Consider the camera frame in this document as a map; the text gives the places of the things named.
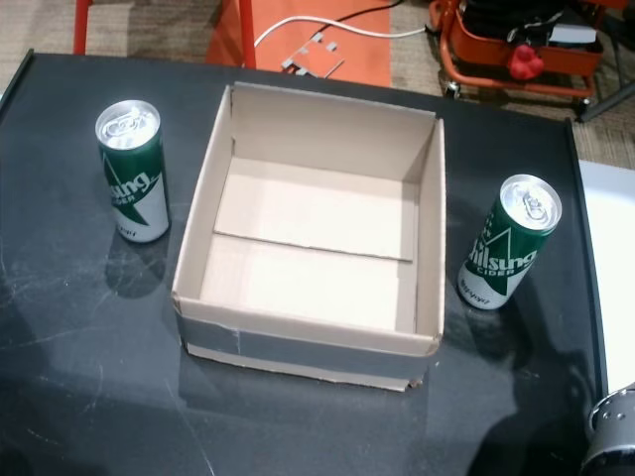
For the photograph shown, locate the green cider can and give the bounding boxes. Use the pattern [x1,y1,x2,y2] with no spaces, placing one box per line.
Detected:
[94,99,171,243]
[456,173,564,310]

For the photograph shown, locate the open cardboard box grey tape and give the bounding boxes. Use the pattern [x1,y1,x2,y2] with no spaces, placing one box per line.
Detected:
[171,81,446,393]

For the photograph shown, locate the white box in cart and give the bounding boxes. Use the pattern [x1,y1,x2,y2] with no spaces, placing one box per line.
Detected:
[550,24,596,49]

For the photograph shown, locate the orange plate grey clips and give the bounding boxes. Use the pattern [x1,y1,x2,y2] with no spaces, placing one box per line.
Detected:
[282,35,346,79]

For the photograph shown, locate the red rubber object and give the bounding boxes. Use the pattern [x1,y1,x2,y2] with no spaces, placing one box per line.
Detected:
[506,43,543,81]

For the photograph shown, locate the orange wheeled cart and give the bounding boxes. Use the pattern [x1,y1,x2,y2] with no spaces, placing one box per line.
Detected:
[429,0,605,108]

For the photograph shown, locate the black bag in cart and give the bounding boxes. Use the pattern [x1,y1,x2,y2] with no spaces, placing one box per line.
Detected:
[460,0,567,44]

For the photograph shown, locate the white board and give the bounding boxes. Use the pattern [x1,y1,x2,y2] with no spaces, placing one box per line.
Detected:
[577,159,635,393]

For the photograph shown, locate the grey metal stand leg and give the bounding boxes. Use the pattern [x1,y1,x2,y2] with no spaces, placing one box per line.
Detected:
[579,81,635,124]

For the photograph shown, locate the orange metal frame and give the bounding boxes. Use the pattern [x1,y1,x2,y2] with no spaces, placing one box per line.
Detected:
[205,0,393,86]

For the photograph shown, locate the red metal frame leg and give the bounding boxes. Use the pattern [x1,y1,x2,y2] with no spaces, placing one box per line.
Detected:
[72,0,93,55]
[237,0,257,69]

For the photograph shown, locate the white cable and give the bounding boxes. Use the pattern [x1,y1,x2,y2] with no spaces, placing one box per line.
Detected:
[254,14,427,49]

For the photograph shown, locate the black cable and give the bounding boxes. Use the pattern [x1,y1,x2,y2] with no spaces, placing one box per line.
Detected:
[326,0,403,29]

